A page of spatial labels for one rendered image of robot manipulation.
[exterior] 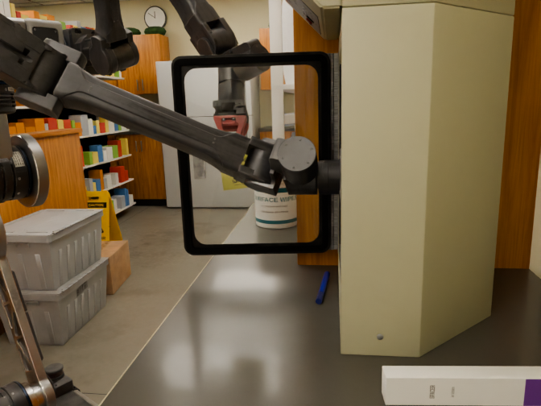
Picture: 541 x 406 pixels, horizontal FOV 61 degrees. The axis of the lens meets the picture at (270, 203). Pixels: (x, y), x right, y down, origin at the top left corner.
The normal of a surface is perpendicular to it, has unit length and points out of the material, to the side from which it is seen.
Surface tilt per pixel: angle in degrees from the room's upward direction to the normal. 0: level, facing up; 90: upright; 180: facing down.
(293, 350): 0
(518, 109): 90
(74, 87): 68
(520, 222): 90
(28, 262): 95
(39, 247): 95
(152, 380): 0
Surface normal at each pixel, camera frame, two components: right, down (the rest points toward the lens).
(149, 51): -0.13, 0.22
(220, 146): 0.21, -0.18
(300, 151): -0.15, -0.32
